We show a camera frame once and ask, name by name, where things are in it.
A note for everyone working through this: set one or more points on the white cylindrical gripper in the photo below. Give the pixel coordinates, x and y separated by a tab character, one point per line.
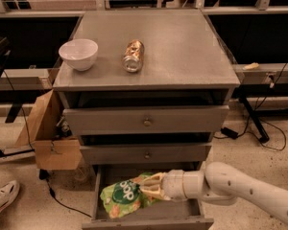
174	185

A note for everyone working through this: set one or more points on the green rice chip bag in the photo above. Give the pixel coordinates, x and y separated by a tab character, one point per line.
124	197

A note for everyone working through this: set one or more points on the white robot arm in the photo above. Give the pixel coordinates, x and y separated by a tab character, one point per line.
218	184

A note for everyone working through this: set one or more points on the brass middle drawer knob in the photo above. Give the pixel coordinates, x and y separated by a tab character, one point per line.
147	155

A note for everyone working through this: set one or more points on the brass drawer knob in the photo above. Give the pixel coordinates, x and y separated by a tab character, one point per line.
147	122
147	155

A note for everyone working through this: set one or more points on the grey bottom drawer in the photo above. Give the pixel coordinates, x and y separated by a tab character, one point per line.
163	215

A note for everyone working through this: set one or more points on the grey drawer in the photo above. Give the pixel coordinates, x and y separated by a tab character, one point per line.
163	215
138	120
160	153

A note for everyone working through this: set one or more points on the grey middle drawer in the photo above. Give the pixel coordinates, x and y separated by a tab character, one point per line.
160	153

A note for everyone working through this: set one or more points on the brass top drawer knob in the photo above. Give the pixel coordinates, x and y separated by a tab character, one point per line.
147	122

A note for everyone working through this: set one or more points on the grey top drawer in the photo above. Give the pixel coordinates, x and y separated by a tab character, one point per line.
138	120

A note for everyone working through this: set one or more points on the grey drawer cabinet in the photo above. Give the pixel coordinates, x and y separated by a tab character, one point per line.
184	65

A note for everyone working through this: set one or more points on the black power adapter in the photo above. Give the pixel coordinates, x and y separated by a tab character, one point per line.
229	133

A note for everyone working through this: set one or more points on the brown cardboard box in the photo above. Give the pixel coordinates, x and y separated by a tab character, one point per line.
41	131

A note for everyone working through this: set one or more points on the black table leg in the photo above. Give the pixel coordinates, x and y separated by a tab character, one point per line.
264	136

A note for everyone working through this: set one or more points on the gold soda can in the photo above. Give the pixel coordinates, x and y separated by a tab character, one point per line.
133	58

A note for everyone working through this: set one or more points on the white sneaker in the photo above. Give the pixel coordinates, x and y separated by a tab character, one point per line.
8	194

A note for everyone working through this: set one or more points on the white ceramic bowl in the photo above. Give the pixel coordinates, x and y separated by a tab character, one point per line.
80	54

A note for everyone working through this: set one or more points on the small cream foam piece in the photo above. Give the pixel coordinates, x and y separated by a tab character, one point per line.
251	66

